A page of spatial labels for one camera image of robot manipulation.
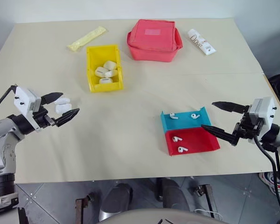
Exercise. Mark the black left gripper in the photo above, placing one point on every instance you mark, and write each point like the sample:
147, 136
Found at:
43, 117

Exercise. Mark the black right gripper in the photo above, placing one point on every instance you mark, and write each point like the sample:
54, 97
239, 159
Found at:
247, 130

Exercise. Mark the white earbud case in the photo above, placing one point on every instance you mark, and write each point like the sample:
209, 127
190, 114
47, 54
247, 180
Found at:
63, 108

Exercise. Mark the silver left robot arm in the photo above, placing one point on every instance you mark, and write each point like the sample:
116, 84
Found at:
1, 149

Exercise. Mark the yellow plastic bin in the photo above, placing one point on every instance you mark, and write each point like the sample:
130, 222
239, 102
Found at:
92, 77

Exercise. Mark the red fabric pouch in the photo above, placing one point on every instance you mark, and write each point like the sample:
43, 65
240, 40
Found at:
154, 44

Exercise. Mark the white earbud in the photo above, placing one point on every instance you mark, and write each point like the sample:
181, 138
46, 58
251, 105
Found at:
173, 116
176, 139
194, 116
181, 149

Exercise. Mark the red plastic tray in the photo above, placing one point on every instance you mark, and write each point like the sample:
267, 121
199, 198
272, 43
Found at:
196, 142

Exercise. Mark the teal plastic tray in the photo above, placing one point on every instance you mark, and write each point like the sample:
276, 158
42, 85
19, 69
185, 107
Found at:
184, 122

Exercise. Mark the pale yellow sachet packet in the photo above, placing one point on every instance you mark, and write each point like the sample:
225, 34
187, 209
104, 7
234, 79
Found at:
86, 39

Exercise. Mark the white red blue sneaker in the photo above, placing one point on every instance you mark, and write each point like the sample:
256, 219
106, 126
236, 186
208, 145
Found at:
267, 180

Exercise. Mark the rusty metal table leg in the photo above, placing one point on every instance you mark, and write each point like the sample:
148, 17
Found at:
80, 211
208, 200

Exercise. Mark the white Dove tube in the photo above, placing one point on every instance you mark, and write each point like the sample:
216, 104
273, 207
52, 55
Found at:
201, 42

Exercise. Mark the dark rounded shape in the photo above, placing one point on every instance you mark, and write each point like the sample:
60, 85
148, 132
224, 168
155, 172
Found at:
116, 200

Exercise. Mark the grey curved robot torso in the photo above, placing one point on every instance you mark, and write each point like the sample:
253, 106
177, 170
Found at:
154, 218

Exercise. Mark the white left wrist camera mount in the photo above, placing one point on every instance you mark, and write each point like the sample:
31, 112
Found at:
23, 98

